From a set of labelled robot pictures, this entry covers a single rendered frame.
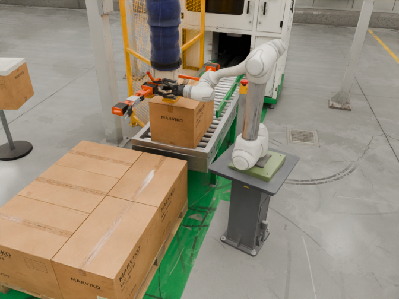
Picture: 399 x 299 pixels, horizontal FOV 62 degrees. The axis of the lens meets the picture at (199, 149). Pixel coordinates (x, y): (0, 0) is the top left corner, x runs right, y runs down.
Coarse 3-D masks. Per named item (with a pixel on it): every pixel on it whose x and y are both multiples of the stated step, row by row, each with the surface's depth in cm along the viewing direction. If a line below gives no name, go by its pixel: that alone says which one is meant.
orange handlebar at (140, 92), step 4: (180, 76) 252; (184, 76) 251; (188, 76) 250; (156, 80) 243; (196, 80) 248; (144, 88) 230; (136, 92) 224; (140, 92) 223; (144, 92) 224; (148, 92) 227; (140, 96) 220; (144, 96) 224; (116, 112) 202; (120, 112) 202
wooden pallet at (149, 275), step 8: (184, 208) 292; (176, 224) 286; (168, 240) 270; (160, 248) 248; (160, 256) 251; (152, 264) 236; (152, 272) 244; (144, 280) 226; (0, 288) 227; (8, 288) 231; (16, 288) 220; (144, 288) 233; (40, 296) 215; (136, 296) 216
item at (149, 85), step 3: (147, 81) 236; (144, 84) 234; (147, 84) 234; (150, 84) 234; (153, 84) 234; (156, 84) 233; (141, 87) 231; (144, 87) 230; (147, 87) 229; (150, 87) 228; (153, 87) 228; (156, 87) 232; (153, 90) 231; (156, 90) 233; (150, 93) 231; (153, 93) 231
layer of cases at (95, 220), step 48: (96, 144) 294; (48, 192) 238; (96, 192) 239; (144, 192) 240; (0, 240) 199; (48, 240) 200; (96, 240) 201; (144, 240) 213; (48, 288) 206; (96, 288) 189
